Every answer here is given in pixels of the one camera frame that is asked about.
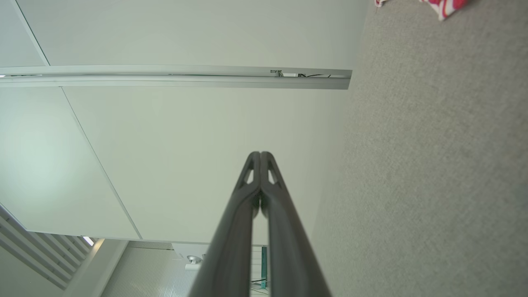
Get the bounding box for teal vertical post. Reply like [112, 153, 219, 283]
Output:
[260, 246, 268, 290]

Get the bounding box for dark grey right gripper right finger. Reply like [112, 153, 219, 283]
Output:
[260, 151, 333, 297]

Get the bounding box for red basketball jersey white sleeves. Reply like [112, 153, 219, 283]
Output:
[374, 0, 469, 21]

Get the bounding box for grey metal partition post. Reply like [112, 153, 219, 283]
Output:
[0, 64, 353, 90]

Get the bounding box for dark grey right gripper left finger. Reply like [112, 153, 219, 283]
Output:
[188, 151, 262, 297]

